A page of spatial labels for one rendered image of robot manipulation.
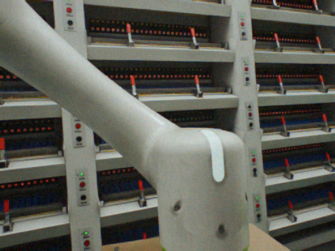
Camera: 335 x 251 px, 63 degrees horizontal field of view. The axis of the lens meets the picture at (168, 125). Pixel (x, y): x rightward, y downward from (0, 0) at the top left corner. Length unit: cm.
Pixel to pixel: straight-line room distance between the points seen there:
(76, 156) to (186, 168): 66
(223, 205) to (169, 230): 8
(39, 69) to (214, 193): 35
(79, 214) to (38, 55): 61
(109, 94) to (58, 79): 9
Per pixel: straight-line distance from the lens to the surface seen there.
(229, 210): 37
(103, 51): 102
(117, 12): 129
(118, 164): 99
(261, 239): 66
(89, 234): 101
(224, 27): 131
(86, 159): 96
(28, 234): 101
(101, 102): 49
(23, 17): 53
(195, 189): 35
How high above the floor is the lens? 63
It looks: 1 degrees up
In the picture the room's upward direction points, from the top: 5 degrees counter-clockwise
